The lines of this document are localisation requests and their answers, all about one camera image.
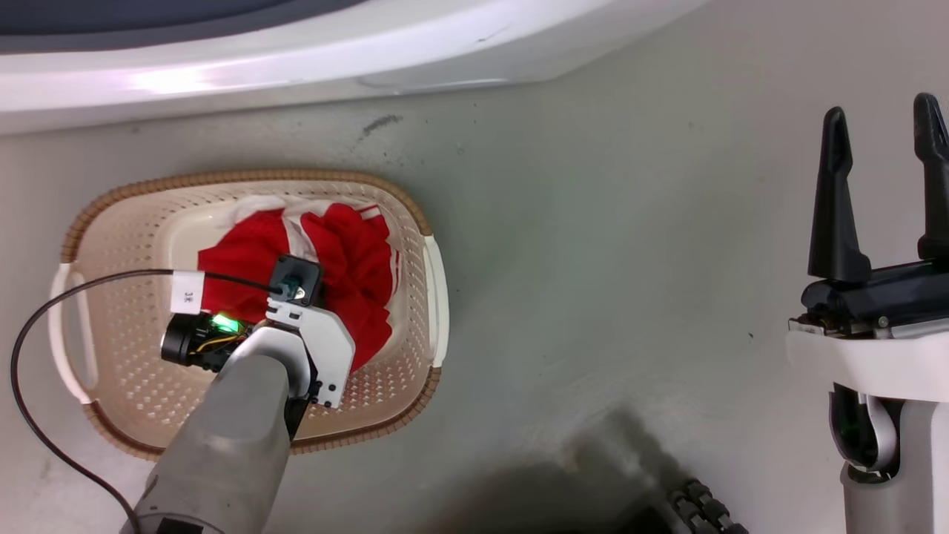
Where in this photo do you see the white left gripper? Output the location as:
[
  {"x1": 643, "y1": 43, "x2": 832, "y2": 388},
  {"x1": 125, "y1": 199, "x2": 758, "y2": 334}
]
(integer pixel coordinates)
[{"x1": 162, "y1": 300, "x2": 357, "y2": 409}]

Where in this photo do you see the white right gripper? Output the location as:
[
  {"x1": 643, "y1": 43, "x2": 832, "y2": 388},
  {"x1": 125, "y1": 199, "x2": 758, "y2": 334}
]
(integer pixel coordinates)
[{"x1": 786, "y1": 93, "x2": 949, "y2": 405}]

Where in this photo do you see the red and white garment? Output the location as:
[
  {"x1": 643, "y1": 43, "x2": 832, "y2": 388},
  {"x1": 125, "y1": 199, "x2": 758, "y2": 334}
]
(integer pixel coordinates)
[{"x1": 196, "y1": 194, "x2": 401, "y2": 373}]

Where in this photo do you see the cream plastic laundry basket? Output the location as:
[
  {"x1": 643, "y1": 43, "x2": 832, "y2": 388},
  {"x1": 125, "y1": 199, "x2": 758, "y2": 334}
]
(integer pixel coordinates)
[{"x1": 48, "y1": 169, "x2": 450, "y2": 461}]

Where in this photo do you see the white front-load washing machine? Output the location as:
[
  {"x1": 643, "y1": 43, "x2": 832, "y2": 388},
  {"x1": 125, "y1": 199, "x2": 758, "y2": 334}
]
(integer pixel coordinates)
[{"x1": 0, "y1": 0, "x2": 712, "y2": 136}]

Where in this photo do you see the grey rubber door gasket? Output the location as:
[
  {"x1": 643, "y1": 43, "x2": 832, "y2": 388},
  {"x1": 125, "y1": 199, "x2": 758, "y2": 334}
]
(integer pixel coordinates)
[{"x1": 0, "y1": 0, "x2": 371, "y2": 54}]

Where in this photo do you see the thin black cable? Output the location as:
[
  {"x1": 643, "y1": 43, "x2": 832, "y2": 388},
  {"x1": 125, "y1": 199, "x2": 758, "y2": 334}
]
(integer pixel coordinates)
[{"x1": 10, "y1": 268, "x2": 286, "y2": 534}]

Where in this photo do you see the white cable tag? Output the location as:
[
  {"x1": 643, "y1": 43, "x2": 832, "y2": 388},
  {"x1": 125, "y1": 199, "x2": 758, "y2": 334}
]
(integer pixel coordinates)
[{"x1": 170, "y1": 270, "x2": 205, "y2": 315}]

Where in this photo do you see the black corrugated cable conduit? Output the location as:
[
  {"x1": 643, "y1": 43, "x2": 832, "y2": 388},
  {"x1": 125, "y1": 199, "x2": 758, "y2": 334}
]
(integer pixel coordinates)
[{"x1": 666, "y1": 480, "x2": 748, "y2": 534}]

